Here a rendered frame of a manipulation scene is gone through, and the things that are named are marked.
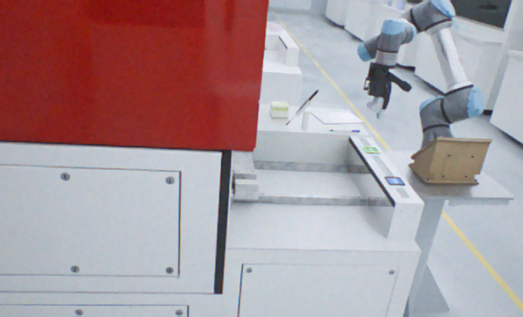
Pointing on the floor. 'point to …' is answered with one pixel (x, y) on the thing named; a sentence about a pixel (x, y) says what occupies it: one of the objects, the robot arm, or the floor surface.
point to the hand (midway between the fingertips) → (379, 115)
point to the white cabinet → (317, 283)
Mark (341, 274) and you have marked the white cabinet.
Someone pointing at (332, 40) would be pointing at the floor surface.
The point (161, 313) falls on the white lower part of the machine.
